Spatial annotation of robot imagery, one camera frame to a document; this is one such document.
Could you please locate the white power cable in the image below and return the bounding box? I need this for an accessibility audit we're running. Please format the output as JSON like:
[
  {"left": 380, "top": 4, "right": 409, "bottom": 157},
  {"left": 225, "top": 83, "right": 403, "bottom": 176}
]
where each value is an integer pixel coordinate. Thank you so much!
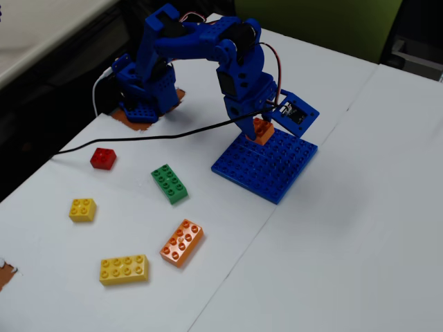
[{"left": 91, "top": 67, "right": 115, "bottom": 117}]

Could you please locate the yellow 2x4 block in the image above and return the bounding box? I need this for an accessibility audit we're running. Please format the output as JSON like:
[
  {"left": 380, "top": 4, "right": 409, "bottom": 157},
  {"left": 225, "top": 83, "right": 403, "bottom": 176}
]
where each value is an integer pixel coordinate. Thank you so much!
[{"left": 99, "top": 255, "right": 150, "bottom": 286}]

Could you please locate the red black servo wire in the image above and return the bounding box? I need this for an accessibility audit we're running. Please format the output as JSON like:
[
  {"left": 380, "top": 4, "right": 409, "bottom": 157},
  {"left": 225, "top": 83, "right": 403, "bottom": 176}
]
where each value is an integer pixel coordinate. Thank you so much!
[{"left": 257, "top": 41, "right": 288, "bottom": 104}]

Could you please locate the red 2x2 block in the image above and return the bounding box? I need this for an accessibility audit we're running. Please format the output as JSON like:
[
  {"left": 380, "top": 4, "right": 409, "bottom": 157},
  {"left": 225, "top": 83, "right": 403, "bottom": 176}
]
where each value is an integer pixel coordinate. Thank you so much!
[{"left": 89, "top": 147, "right": 118, "bottom": 171}]

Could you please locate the yellow 2x2 block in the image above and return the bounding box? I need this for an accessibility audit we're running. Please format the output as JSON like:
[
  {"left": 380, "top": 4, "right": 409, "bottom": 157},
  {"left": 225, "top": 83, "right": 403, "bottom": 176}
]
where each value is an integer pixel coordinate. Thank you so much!
[{"left": 68, "top": 198, "right": 98, "bottom": 223}]

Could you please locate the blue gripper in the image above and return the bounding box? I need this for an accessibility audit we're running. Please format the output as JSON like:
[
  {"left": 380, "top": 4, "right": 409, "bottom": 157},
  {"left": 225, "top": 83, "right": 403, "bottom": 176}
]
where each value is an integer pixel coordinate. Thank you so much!
[{"left": 223, "top": 72, "right": 278, "bottom": 142}]

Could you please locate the green 2x4 block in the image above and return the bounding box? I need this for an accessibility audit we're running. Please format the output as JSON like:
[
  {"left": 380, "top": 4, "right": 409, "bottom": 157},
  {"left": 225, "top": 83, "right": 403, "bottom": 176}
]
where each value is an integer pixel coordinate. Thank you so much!
[{"left": 150, "top": 163, "right": 190, "bottom": 205}]

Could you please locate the orange 2x4 block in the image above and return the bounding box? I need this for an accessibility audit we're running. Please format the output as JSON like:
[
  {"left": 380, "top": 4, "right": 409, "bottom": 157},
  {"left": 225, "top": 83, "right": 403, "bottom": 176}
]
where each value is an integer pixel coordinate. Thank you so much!
[{"left": 159, "top": 219, "right": 204, "bottom": 268}]

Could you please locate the wrist camera in blue mount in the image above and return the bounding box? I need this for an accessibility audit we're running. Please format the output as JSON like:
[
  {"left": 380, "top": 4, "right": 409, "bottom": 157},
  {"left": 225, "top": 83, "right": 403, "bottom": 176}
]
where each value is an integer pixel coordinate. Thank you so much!
[{"left": 273, "top": 89, "right": 320, "bottom": 140}]

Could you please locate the green chair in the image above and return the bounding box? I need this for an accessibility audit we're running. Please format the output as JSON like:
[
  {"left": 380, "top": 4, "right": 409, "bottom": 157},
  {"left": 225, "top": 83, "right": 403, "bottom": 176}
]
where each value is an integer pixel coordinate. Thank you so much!
[{"left": 234, "top": 0, "right": 404, "bottom": 65}]

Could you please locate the black camera cable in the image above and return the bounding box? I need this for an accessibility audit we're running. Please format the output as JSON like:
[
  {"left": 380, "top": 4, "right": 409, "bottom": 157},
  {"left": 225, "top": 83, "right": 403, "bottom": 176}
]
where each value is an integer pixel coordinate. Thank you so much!
[{"left": 50, "top": 103, "right": 283, "bottom": 158}]

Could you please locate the orange 2x2 block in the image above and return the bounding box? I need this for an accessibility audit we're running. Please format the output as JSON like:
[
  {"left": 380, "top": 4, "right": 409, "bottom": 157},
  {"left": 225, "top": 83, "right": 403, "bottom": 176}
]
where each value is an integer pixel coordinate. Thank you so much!
[{"left": 251, "top": 117, "right": 275, "bottom": 146}]

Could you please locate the blue 8x8 stud plate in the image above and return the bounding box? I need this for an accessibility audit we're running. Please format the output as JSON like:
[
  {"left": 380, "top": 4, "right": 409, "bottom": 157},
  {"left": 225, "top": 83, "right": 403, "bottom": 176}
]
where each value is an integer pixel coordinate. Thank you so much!
[{"left": 210, "top": 128, "right": 318, "bottom": 205}]

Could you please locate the white paper sheet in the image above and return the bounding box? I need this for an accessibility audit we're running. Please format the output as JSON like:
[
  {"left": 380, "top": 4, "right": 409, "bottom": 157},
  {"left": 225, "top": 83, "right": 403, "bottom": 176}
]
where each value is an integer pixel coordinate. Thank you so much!
[
  {"left": 188, "top": 64, "right": 443, "bottom": 332},
  {"left": 0, "top": 12, "right": 380, "bottom": 332}
]

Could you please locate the white desk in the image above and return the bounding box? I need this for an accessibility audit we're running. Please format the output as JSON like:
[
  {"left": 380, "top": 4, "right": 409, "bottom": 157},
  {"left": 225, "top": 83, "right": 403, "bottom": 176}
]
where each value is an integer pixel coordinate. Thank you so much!
[{"left": 0, "top": 0, "right": 117, "bottom": 89}]

